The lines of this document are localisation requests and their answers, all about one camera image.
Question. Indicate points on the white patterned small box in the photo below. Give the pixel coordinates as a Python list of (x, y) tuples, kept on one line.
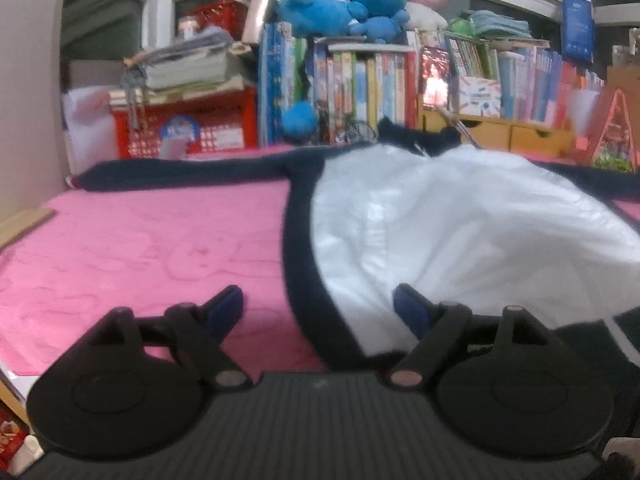
[(479, 97)]

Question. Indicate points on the smartphone with lit screen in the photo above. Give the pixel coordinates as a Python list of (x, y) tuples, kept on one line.
[(435, 74)]

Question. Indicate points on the row of books right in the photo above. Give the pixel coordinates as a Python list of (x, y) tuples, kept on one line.
[(536, 81)]

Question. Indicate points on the red plastic crate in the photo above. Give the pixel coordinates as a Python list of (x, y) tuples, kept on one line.
[(222, 122)]

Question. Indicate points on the blue cardboard box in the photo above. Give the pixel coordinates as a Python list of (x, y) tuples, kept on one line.
[(577, 30)]

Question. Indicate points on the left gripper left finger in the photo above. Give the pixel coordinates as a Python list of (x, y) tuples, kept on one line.
[(199, 332)]

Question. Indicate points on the brown cardboard box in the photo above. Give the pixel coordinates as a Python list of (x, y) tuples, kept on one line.
[(627, 78)]

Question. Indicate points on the folded teal towel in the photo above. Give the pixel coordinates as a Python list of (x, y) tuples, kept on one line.
[(490, 25)]

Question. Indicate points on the pink bunny pattern blanket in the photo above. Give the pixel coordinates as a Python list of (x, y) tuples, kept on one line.
[(147, 250)]

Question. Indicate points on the white and navy jacket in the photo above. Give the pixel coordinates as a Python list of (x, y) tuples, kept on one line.
[(366, 224)]

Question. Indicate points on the row of books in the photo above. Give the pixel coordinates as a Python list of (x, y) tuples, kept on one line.
[(333, 90), (536, 81)]

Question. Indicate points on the pink triangular toy house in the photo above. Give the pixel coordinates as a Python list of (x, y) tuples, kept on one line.
[(609, 143)]

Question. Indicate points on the white paper bag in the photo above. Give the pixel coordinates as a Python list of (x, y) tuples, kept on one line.
[(89, 131)]

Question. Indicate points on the row of books left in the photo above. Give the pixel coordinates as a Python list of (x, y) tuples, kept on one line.
[(333, 90)]

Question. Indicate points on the green ball toy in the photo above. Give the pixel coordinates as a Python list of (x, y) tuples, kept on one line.
[(461, 27)]

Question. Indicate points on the wooden drawer organizer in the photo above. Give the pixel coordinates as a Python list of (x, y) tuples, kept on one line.
[(525, 138)]

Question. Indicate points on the stack of papers and books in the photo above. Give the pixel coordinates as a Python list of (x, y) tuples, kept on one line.
[(209, 62)]

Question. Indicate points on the blue whale plush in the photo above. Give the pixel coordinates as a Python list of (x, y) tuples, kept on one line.
[(339, 18)]

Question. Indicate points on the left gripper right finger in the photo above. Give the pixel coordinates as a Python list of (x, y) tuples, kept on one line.
[(437, 327)]

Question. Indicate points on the red basket upper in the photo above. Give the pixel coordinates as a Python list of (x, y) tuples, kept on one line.
[(229, 15)]

